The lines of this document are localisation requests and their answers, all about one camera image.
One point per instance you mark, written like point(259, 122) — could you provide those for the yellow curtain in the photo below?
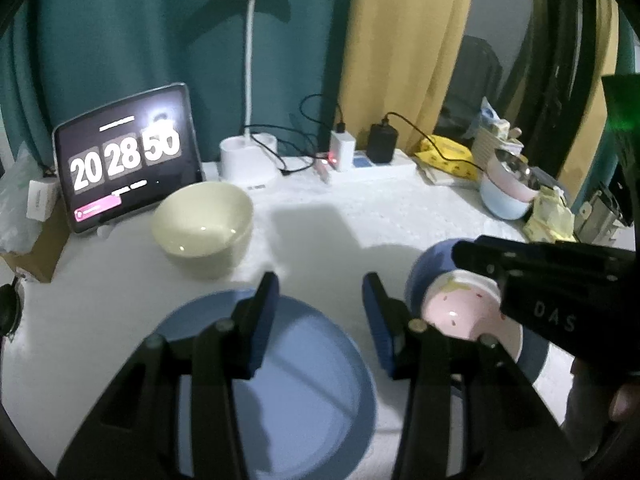
point(410, 50)
point(597, 110)

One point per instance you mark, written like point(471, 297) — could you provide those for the cardboard box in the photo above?
point(40, 255)

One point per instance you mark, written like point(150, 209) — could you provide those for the pink and white bowl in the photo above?
point(460, 310)

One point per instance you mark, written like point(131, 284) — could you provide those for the pastel blue and pink bowl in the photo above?
point(505, 205)

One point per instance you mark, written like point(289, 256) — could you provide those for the metal clip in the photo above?
point(600, 215)

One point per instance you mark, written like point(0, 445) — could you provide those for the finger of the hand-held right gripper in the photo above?
point(520, 246)
point(480, 260)

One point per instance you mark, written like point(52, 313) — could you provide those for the white ribbed cup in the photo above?
point(487, 145)

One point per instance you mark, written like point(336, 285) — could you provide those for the yellow wipes packet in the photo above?
point(552, 197)
point(547, 225)

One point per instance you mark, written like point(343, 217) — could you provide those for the teal curtain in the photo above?
point(125, 35)

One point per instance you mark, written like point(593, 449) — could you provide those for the person's right hand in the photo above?
point(627, 400)

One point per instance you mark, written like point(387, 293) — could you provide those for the yellow printed packet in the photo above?
point(445, 157)

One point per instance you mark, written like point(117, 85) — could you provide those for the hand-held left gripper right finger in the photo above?
point(375, 320)

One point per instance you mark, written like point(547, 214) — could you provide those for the cream bowl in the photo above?
point(200, 240)

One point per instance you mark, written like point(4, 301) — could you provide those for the steel bowl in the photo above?
point(512, 162)

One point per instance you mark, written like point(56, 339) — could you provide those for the white charger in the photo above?
point(343, 152)

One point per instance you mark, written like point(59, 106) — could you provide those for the white power strip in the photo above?
point(390, 170)

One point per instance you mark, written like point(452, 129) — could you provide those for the small white box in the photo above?
point(42, 200)

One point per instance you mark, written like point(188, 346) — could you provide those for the black round device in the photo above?
point(9, 310)

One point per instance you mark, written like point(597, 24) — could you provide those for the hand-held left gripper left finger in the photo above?
point(265, 320)

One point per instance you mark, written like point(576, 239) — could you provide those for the white desk lamp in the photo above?
point(250, 160)

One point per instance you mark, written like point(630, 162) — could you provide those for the tablet with clock display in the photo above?
point(125, 160)

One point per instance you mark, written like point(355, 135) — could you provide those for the clear plastic bag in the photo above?
point(17, 200)

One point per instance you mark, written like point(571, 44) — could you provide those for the black metal frame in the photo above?
point(555, 60)

